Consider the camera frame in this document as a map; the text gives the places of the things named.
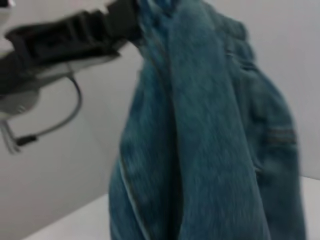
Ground blue denim shorts basketball print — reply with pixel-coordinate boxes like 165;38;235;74
108;0;310;240

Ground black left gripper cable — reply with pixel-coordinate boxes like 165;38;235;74
14;71;84;148

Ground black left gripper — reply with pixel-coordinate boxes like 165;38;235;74
4;0;145;74

